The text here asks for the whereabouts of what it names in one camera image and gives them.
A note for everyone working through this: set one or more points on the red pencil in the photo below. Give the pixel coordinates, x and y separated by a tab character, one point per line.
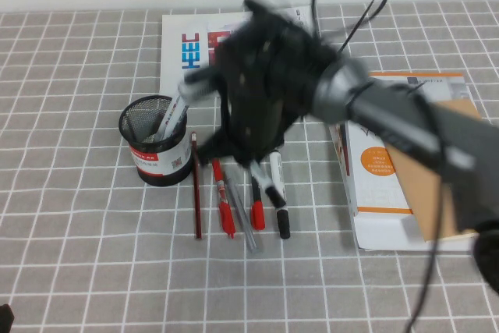
196	192

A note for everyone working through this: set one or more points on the brown classic note notebook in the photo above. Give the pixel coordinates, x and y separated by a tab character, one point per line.
417	200

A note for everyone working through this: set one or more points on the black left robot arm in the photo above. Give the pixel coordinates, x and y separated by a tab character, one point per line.
4	319

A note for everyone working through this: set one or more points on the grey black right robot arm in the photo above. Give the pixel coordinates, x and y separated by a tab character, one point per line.
390	122

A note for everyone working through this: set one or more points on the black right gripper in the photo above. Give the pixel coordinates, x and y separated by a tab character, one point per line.
257	107

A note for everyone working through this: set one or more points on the magazine with orange picture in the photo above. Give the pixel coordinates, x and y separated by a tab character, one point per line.
343	153

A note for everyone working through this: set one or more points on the grey pen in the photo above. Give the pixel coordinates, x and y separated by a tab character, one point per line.
241	216

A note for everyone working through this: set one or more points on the white brochure orange stripes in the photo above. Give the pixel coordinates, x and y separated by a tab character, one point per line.
374	192

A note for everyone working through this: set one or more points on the grey checked tablecloth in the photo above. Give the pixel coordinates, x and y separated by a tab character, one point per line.
78	251

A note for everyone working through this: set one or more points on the black mesh pen holder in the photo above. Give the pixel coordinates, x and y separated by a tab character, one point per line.
163	167

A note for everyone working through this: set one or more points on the white HEEC book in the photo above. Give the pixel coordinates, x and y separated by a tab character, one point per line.
175	48

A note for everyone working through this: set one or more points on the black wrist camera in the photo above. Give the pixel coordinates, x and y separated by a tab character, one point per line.
273	21

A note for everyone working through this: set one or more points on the red gel pen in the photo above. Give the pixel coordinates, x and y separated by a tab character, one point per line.
225	212

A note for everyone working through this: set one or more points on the black marker red cap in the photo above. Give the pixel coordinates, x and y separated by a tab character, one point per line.
257	216

